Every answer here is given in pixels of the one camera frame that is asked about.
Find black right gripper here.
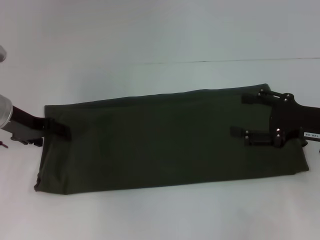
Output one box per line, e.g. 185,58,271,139
229,88,320,149

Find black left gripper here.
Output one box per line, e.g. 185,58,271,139
1,104,72,148

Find dark green shirt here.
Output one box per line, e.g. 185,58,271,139
33,83,311,196

